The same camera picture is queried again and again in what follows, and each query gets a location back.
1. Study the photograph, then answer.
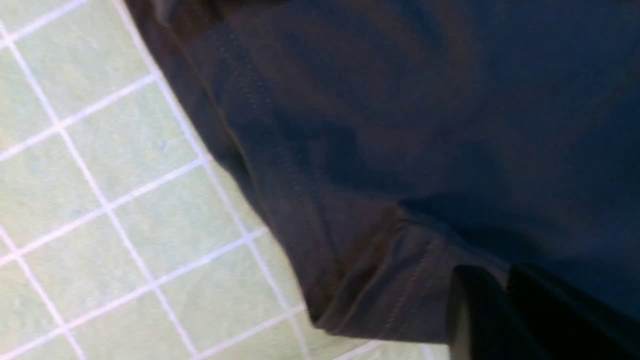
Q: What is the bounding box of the black own left gripper finger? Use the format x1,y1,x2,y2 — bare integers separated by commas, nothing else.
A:
446,265,640,360

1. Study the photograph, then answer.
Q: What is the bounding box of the dark gray long-sleeve shirt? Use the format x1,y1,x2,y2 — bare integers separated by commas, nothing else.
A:
125,0,640,344

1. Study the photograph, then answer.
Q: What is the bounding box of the light green grid tablecloth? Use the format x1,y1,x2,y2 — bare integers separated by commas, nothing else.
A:
0,0,449,360

